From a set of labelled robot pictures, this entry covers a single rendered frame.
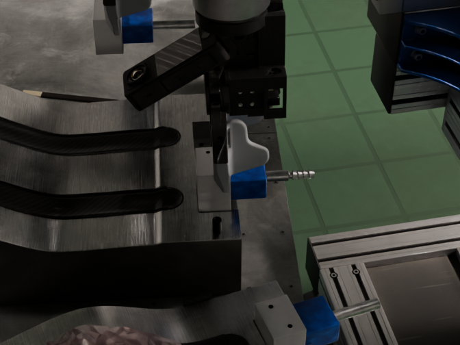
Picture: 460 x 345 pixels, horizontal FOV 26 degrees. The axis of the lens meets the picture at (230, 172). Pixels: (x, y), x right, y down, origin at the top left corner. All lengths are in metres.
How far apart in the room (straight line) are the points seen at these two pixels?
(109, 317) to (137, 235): 0.12
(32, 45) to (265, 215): 0.50
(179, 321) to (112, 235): 0.13
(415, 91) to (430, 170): 1.05
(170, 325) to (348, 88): 1.81
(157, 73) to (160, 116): 0.24
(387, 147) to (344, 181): 0.18
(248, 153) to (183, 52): 0.13
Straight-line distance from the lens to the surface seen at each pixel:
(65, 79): 1.46
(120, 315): 1.01
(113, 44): 1.31
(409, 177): 2.51
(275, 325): 1.00
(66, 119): 1.25
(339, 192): 2.45
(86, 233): 1.10
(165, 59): 1.00
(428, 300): 1.95
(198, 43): 0.99
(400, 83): 1.49
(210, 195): 1.09
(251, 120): 1.10
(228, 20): 0.94
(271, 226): 1.21
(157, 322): 1.03
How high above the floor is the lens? 1.66
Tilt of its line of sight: 42 degrees down
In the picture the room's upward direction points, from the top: straight up
